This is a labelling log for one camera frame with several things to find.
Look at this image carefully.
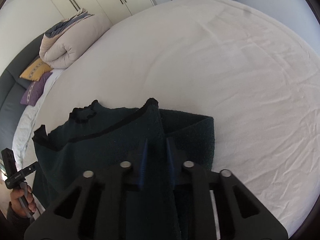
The dark green fleece garment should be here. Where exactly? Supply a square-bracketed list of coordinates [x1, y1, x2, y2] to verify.
[31, 97, 216, 240]

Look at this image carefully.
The black jacket left forearm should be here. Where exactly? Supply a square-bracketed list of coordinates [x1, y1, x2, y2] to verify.
[7, 202, 30, 229]

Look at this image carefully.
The person's left hand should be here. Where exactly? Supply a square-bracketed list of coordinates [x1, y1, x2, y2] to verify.
[9, 185, 38, 218]

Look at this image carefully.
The white quilted bed cover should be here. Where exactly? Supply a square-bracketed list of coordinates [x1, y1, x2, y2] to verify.
[12, 69, 63, 168]

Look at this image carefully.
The purple patterned pillow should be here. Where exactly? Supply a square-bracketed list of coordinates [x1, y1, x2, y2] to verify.
[20, 72, 52, 106]

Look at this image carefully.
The dark grey upholstered headboard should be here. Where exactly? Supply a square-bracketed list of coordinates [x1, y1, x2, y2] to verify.
[0, 34, 43, 150]

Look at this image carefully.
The yellow patterned pillow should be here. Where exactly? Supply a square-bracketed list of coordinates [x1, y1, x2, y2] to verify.
[20, 58, 53, 81]

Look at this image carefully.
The white bed mattress sheet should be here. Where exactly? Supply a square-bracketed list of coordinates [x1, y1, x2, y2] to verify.
[36, 0, 319, 235]

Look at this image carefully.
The folded beige duvet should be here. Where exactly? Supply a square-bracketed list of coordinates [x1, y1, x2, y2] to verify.
[39, 8, 112, 69]

